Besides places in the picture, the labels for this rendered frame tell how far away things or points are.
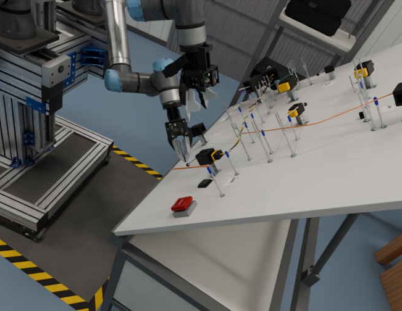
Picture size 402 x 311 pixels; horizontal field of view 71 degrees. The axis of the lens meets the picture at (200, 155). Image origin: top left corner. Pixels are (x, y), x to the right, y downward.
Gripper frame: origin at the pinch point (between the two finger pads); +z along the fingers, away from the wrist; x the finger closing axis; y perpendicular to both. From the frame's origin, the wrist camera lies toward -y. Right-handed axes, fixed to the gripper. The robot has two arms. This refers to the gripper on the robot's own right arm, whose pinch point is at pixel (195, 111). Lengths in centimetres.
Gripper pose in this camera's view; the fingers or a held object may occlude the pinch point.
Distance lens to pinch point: 87.3
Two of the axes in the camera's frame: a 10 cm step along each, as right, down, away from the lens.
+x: 5.8, -5.2, 6.2
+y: 8.1, 2.7, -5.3
